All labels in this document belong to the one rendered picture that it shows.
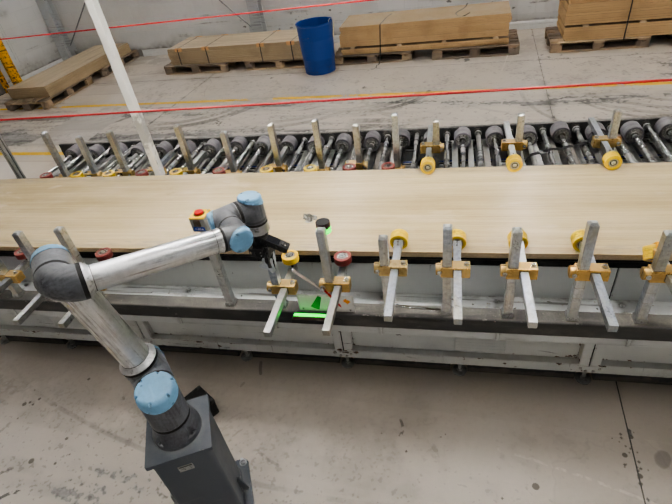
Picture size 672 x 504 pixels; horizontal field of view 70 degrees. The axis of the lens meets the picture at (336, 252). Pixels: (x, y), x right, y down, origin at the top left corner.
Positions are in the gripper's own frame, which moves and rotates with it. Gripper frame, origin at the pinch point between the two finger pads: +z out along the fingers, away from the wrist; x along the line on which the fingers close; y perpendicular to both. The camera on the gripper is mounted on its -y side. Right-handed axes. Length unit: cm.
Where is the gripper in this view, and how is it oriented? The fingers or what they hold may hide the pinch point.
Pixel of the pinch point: (274, 269)
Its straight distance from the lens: 202.5
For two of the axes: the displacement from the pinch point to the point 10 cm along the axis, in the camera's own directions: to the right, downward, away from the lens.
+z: 1.3, 7.8, 6.1
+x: -1.8, 6.2, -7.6
